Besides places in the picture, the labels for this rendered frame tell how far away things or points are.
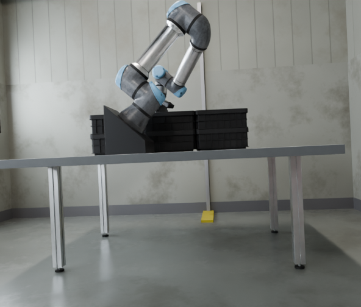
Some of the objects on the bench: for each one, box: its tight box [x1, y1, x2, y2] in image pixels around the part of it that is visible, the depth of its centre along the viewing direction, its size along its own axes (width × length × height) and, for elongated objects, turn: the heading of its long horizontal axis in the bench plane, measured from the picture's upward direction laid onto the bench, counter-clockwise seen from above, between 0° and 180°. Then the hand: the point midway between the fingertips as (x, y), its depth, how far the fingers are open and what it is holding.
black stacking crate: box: [143, 130, 196, 153], centre depth 224 cm, size 40×30×12 cm
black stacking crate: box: [195, 127, 249, 151], centre depth 224 cm, size 40×30×12 cm
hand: (160, 127), depth 215 cm, fingers closed on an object, 4 cm apart
